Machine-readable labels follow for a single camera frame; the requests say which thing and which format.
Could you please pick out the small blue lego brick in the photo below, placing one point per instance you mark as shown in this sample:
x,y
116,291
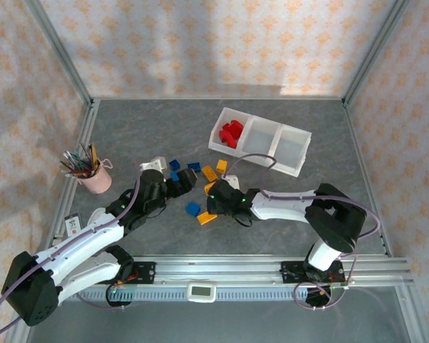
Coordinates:
x,y
194,166
174,176
192,209
175,164

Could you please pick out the small yellow lego brick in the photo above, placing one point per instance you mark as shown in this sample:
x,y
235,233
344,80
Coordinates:
x,y
221,166

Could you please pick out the small red lego brick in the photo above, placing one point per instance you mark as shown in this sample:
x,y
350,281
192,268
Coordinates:
x,y
238,134
232,143

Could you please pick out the long red lego brick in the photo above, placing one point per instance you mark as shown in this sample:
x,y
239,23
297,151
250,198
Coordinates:
x,y
236,125
224,135

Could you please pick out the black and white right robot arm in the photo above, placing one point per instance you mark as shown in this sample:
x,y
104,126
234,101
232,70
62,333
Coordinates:
x,y
286,209

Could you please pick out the pink metal cup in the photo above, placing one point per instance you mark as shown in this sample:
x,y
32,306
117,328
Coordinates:
x,y
96,180

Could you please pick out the bunch of coloured pencils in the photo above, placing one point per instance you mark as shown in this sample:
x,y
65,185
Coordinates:
x,y
79,165

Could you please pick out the white three-compartment plastic container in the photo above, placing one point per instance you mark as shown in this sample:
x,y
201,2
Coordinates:
x,y
289,146

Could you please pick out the white card with red mark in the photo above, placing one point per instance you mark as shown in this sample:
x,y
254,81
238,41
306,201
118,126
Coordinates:
x,y
73,226

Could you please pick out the white digital timer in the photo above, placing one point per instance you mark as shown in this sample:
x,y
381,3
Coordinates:
x,y
200,292

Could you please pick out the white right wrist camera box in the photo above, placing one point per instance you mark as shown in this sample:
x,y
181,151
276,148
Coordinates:
x,y
233,180

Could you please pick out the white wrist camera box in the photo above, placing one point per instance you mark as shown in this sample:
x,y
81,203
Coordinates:
x,y
155,164
233,180

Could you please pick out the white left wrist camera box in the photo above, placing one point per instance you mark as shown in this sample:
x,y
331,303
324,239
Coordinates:
x,y
155,164

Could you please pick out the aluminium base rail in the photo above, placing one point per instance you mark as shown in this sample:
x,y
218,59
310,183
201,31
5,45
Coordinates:
x,y
218,268

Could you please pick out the aluminium floor rail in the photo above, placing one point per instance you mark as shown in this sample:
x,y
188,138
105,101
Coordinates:
x,y
352,125
87,125
218,97

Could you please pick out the aluminium frame post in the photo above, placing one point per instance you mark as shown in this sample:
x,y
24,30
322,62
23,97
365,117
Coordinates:
x,y
60,53
375,50

